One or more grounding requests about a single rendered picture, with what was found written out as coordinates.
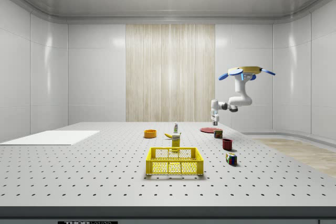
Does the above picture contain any red plate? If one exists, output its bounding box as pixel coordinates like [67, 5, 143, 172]
[199, 127, 223, 134]

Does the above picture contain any red mug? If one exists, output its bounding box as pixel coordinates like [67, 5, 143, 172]
[222, 138, 234, 151]

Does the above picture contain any puzzle cube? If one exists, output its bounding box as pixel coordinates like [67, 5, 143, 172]
[225, 152, 238, 166]

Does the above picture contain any yellow carton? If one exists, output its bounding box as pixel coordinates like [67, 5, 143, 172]
[172, 133, 181, 153]

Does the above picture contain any yellow basket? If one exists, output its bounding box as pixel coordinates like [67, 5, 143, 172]
[145, 146, 205, 176]

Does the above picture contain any white board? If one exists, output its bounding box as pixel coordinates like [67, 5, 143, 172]
[0, 130, 101, 146]

